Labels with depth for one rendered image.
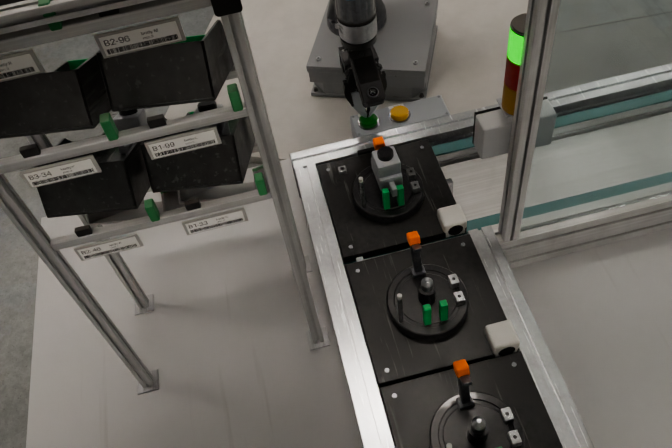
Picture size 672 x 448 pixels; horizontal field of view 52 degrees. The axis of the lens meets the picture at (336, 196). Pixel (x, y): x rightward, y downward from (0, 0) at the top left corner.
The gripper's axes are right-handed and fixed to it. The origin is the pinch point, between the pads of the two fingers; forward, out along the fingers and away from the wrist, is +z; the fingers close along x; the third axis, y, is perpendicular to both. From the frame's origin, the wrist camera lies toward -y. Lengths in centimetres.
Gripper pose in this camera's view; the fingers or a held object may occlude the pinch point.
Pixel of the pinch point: (367, 114)
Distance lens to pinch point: 149.1
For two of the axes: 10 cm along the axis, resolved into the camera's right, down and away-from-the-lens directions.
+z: 1.0, 6.2, 7.7
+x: -9.7, 2.3, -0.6
